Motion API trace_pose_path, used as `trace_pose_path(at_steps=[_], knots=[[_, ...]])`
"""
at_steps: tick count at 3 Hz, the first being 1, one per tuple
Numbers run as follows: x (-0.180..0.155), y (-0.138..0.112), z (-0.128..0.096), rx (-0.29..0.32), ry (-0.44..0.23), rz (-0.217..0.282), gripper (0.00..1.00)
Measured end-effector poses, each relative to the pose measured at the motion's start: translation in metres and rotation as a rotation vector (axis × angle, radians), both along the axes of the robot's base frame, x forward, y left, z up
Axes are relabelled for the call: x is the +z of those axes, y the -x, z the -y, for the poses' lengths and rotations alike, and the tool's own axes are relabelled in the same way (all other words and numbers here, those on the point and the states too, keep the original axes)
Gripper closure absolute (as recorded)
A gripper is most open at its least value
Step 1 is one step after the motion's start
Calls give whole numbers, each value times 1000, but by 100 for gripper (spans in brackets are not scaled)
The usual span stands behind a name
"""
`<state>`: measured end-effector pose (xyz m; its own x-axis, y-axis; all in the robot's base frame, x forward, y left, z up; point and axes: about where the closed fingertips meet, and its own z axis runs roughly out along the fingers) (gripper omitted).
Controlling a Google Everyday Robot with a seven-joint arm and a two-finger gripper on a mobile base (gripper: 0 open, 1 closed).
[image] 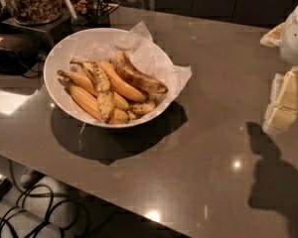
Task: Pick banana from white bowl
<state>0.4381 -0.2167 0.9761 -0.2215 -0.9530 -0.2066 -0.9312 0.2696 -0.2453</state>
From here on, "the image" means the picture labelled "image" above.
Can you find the yellow banana centre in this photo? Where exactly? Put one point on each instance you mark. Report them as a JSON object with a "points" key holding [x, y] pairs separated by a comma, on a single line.
{"points": [[120, 86]]}

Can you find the spotted yellow banana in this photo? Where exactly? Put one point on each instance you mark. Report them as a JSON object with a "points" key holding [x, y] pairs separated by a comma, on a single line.
{"points": [[102, 87]]}

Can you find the brown overripe banana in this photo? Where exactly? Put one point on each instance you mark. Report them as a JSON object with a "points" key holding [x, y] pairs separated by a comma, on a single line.
{"points": [[127, 71]]}

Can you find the shoe on floor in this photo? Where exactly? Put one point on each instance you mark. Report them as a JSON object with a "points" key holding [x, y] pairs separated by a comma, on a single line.
{"points": [[29, 178]]}

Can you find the white ceramic bowl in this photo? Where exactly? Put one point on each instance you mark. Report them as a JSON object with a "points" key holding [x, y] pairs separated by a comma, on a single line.
{"points": [[59, 59]]}

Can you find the dark tray stand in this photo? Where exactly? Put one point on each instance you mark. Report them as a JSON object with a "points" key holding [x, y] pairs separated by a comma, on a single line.
{"points": [[46, 35]]}

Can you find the white paper liner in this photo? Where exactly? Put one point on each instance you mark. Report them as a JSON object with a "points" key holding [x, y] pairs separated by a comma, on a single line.
{"points": [[97, 44]]}

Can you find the yellow banana left lower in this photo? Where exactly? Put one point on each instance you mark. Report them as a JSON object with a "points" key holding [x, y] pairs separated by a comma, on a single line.
{"points": [[88, 103]]}

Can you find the yellow banana left upper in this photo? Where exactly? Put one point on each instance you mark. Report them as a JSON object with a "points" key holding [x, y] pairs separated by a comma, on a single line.
{"points": [[81, 80]]}

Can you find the black wire rack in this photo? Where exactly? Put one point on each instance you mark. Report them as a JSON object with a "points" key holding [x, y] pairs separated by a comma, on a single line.
{"points": [[98, 12]]}

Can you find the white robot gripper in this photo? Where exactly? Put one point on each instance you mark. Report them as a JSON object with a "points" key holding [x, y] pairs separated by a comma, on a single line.
{"points": [[295, 39]]}

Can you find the small brown banana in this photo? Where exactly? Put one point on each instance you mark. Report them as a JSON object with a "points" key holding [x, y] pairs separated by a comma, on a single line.
{"points": [[142, 108]]}

